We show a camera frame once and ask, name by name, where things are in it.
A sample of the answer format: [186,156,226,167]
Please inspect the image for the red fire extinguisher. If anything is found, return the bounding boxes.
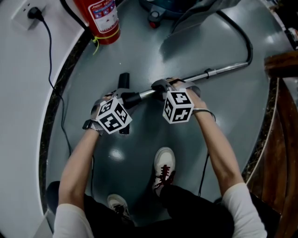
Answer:
[73,0,122,46]

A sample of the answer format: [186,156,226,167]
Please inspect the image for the person's right forearm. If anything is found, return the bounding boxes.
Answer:
[192,102,245,201]

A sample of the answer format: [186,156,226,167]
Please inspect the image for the white shoe with black laces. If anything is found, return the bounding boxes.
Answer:
[107,193,131,222]

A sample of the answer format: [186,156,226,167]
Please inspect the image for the person's left forearm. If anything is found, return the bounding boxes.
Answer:
[57,129,102,211]

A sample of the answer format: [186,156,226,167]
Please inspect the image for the person's left hand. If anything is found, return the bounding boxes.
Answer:
[91,92,115,122]

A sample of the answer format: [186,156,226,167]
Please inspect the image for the black vacuum hose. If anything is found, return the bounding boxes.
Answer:
[216,10,254,68]

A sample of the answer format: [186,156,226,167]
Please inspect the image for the yellow plastic tie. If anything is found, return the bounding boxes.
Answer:
[91,28,121,56]

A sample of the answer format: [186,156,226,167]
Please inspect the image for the black plug with cable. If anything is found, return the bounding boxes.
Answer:
[27,7,72,159]

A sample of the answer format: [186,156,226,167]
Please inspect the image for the white wall socket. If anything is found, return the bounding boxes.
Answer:
[11,0,47,31]

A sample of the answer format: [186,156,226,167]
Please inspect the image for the white shirt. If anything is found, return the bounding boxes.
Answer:
[52,182,269,238]

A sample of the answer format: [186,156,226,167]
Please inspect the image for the white shoe with red laces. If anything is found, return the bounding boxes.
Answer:
[152,146,176,196]

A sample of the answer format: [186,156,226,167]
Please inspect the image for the black fire extinguisher hose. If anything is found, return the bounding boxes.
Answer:
[59,0,90,29]

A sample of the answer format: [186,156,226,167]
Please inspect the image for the brown wooden furniture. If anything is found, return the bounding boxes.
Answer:
[241,49,298,238]

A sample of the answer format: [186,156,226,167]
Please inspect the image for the blue vacuum cleaner body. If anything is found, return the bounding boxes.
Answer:
[139,0,203,29]

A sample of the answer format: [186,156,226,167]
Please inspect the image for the black trousers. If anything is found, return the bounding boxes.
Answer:
[46,180,281,238]

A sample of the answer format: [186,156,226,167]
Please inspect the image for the black wrist strap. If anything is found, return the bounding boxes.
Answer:
[82,119,105,137]

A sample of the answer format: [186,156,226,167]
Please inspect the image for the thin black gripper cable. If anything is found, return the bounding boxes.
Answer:
[89,154,96,198]
[192,108,217,197]

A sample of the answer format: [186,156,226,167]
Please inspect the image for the person's right hand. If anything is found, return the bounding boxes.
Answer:
[166,77,208,110]

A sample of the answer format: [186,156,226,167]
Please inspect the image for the grey cloth cover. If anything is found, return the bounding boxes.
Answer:
[171,0,236,36]

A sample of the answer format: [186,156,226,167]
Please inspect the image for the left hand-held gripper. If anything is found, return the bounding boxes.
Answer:
[95,87,133,135]

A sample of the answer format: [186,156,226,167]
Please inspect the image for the silver vacuum wand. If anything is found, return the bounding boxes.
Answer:
[137,61,249,101]

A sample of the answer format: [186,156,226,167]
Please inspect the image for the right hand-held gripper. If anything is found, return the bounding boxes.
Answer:
[151,79,195,125]

